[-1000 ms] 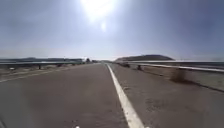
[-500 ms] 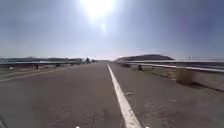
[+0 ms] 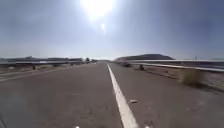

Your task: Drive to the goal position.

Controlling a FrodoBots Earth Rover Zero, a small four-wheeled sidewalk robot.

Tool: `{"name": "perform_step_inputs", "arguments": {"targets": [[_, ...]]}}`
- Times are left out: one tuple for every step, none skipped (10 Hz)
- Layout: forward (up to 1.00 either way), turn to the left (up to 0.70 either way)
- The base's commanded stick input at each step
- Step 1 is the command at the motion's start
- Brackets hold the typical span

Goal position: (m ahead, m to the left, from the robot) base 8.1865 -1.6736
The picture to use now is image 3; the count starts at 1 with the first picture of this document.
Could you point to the dark hill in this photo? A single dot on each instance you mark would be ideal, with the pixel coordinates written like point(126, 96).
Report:
point(146, 57)

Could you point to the white painted line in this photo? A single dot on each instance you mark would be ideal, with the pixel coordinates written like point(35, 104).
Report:
point(120, 100)

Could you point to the small pale stone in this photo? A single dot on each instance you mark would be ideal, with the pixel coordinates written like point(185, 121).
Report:
point(133, 101)

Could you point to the grey asphalt road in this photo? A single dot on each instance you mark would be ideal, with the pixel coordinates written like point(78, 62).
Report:
point(73, 96)

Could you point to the metal guardrail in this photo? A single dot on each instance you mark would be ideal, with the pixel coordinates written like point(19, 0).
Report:
point(36, 62)
point(186, 66)

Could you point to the dry bush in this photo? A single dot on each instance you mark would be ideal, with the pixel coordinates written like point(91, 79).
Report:
point(191, 77)

